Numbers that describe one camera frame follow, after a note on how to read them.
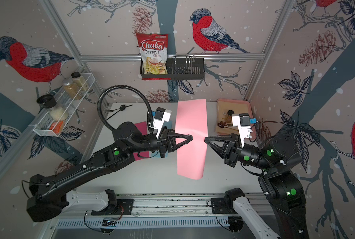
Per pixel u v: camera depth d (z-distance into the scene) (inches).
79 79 31.8
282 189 13.5
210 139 17.5
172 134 18.2
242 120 15.4
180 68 42.1
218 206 28.6
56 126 25.4
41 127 25.9
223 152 16.7
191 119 19.0
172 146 18.1
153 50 32.3
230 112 39.8
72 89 29.7
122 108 46.5
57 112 26.8
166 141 16.6
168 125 17.2
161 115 17.0
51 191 15.4
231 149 16.0
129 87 14.9
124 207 28.7
